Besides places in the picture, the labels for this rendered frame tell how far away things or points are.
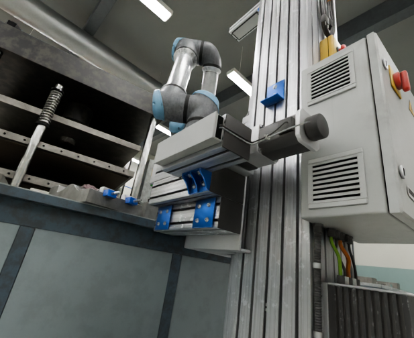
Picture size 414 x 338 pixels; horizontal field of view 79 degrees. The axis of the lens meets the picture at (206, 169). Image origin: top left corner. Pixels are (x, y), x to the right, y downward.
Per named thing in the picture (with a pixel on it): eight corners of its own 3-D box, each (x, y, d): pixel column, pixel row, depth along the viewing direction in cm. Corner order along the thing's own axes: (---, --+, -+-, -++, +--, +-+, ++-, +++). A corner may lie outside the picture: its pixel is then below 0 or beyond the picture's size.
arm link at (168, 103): (186, 107, 93) (205, 35, 125) (146, 101, 93) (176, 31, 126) (186, 130, 103) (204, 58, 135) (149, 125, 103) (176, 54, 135)
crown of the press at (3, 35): (154, 155, 211) (169, 96, 234) (-45, 82, 153) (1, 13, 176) (127, 178, 279) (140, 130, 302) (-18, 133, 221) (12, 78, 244)
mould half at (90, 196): (139, 217, 117) (145, 194, 121) (85, 200, 100) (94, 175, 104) (90, 218, 149) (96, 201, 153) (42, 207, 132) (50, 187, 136)
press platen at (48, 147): (133, 177, 207) (135, 172, 209) (-37, 124, 158) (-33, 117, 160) (113, 192, 267) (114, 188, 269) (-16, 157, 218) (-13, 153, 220)
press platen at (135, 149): (139, 151, 219) (141, 146, 221) (-17, 94, 170) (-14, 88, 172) (119, 171, 276) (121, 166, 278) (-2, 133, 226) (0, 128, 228)
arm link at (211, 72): (225, 51, 132) (211, 143, 132) (204, 47, 133) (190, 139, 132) (227, 39, 121) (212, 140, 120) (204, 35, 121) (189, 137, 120)
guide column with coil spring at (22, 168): (-18, 268, 143) (64, 86, 191) (-30, 267, 140) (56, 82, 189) (-16, 267, 147) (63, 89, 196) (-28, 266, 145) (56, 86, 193)
